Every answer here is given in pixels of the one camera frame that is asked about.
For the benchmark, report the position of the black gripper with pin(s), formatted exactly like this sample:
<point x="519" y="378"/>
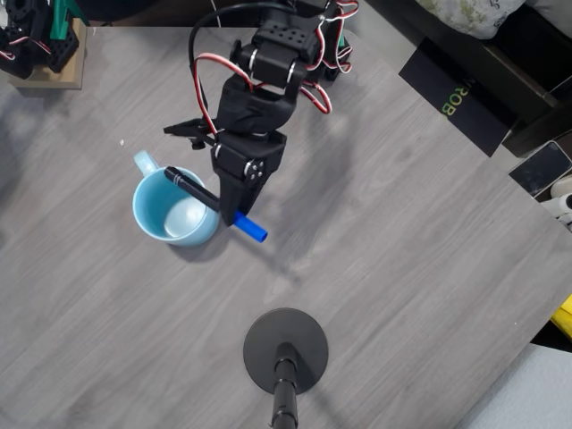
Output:
<point x="241" y="157"/>

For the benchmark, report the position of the black pen with blue cap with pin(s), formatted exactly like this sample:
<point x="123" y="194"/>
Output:
<point x="252" y="228"/>

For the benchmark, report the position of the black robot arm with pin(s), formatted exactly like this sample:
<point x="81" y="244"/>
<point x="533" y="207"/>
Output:
<point x="277" y="58"/>

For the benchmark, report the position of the light blue mug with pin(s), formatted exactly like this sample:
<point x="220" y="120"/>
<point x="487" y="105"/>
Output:
<point x="152" y="219"/>

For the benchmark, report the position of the black round base stand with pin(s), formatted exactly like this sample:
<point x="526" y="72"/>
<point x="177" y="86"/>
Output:
<point x="268" y="339"/>

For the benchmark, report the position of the green table clamp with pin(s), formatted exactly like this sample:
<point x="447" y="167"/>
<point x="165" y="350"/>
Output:
<point x="343" y="42"/>
<point x="60" y="20"/>

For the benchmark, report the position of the wooden board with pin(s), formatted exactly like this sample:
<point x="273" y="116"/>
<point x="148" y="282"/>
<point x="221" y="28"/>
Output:
<point x="76" y="76"/>

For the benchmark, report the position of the black box green print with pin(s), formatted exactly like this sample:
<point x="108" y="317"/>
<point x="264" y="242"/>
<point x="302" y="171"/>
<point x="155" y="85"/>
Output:
<point x="429" y="76"/>

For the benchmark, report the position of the white patterned pillow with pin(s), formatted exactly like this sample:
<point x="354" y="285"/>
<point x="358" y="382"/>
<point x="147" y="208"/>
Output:
<point x="469" y="15"/>

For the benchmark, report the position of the black smartphone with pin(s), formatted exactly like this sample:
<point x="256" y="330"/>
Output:
<point x="540" y="170"/>

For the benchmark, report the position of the dark wooden furniture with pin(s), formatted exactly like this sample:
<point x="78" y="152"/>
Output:
<point x="514" y="67"/>

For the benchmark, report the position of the white plastic device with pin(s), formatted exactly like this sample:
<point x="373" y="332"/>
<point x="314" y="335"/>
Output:
<point x="562" y="190"/>

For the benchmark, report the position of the yellow object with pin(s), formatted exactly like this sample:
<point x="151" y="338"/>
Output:
<point x="564" y="317"/>

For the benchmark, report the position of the grey cushion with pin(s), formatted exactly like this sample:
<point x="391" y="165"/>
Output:
<point x="554" y="11"/>

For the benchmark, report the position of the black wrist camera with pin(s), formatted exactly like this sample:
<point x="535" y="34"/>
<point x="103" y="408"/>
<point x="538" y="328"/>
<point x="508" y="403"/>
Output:
<point x="187" y="129"/>

